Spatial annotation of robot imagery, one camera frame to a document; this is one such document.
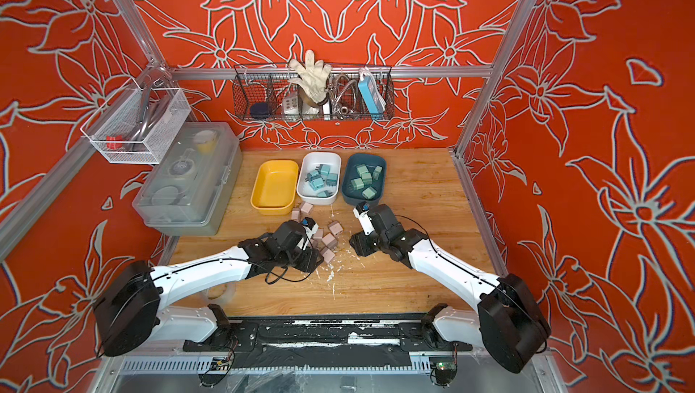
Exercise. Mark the pink plug near yellow box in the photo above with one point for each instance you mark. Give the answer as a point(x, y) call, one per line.
point(306, 208)

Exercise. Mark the pink plug centre left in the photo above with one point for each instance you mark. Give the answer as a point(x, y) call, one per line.
point(319, 234)

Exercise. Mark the red object in basket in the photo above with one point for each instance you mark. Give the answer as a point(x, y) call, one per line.
point(114, 143)

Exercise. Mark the white storage box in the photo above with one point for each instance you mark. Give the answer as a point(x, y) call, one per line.
point(309, 169)

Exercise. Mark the cream rubber glove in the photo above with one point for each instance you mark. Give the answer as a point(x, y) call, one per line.
point(312, 76)

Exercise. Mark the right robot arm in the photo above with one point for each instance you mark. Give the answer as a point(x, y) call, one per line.
point(507, 321)

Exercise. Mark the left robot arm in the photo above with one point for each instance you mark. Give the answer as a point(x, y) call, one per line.
point(140, 304)

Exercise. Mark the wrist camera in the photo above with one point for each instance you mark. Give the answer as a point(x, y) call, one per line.
point(310, 226)
point(361, 213)

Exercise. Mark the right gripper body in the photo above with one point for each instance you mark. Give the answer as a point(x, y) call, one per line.
point(368, 245)

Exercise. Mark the yellow storage box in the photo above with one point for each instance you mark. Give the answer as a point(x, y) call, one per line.
point(274, 189)

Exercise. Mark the pink plug bottom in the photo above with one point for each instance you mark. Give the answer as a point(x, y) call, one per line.
point(328, 255)

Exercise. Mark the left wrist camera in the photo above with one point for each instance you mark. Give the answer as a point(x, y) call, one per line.
point(310, 226)

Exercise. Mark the white socket cube in basket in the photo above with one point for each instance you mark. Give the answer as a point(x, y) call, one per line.
point(291, 107)

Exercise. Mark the green plug top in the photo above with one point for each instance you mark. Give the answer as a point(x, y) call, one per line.
point(367, 178)

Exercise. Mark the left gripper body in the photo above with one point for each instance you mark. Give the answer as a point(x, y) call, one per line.
point(303, 261)

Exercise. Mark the dark teal storage box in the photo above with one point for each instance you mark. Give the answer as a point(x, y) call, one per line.
point(353, 197)

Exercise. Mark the green plug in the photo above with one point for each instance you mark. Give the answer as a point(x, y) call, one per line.
point(367, 178)
point(362, 169)
point(357, 184)
point(377, 173)
point(369, 193)

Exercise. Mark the pink plug centre middle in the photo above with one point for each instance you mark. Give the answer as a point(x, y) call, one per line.
point(329, 241)

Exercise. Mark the pink plug centre upper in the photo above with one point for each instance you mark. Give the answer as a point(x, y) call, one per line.
point(336, 228)

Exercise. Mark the black wire wall basket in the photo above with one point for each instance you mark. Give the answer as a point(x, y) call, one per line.
point(300, 93)

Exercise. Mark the white wire basket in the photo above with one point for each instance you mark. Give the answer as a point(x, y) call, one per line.
point(148, 118)

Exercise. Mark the light blue box in basket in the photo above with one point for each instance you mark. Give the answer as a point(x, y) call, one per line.
point(373, 99)

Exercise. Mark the clear plastic lidded container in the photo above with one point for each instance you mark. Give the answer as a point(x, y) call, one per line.
point(188, 192)

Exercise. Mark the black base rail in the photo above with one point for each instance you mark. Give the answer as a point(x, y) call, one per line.
point(401, 331)

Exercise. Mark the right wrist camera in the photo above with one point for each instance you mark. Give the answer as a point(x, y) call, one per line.
point(361, 213)

